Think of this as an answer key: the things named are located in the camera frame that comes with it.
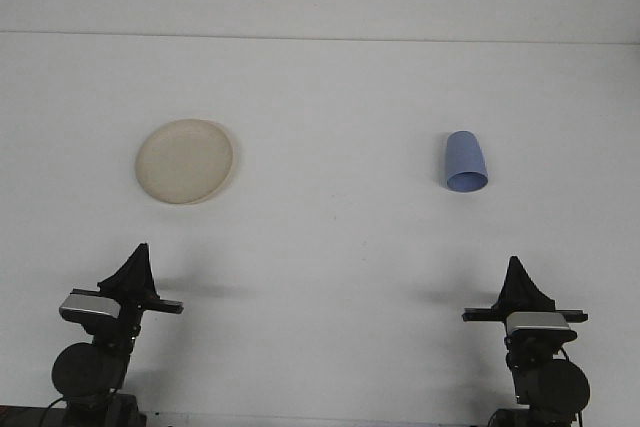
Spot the pale blue cup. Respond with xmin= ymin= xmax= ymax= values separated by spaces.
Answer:
xmin=439 ymin=130 xmax=490 ymax=194

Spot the pale round plate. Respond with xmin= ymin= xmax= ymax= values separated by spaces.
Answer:
xmin=134 ymin=118 xmax=236 ymax=206

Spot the grey camera box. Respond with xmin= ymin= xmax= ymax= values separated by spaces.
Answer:
xmin=58 ymin=293 xmax=123 ymax=321
xmin=505 ymin=311 xmax=574 ymax=334

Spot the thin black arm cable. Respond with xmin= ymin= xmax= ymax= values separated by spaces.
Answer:
xmin=41 ymin=394 xmax=69 ymax=427

